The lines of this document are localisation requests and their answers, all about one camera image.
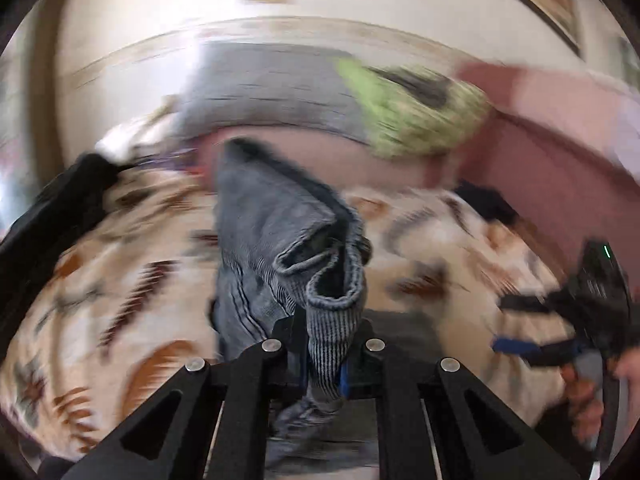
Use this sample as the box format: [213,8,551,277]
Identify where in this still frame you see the grey denim jeans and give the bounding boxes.
[210,138,372,466]

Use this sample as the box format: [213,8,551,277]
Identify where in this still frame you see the person right hand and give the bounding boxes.
[561,348,640,443]

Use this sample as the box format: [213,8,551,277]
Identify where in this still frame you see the black cloth right side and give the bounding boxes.
[454,180,520,226]

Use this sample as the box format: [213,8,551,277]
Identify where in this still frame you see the leaf pattern fleece blanket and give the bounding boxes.
[1,170,567,460]

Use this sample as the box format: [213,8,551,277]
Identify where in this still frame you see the pink sofa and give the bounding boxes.
[193,62,639,285]

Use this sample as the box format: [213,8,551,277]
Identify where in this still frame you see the green patterned folded blanket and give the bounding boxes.
[336,58,494,159]

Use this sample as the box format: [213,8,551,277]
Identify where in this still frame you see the dark grey folded cloth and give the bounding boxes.
[374,68,450,108]

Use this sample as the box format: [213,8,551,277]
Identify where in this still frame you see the black garment on armrest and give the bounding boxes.
[0,153,128,356]

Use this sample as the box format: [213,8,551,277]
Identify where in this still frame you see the white cloth by armrest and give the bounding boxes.
[94,122,142,165]

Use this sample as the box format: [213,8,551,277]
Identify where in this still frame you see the grey quilted blanket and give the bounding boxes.
[176,42,367,144]

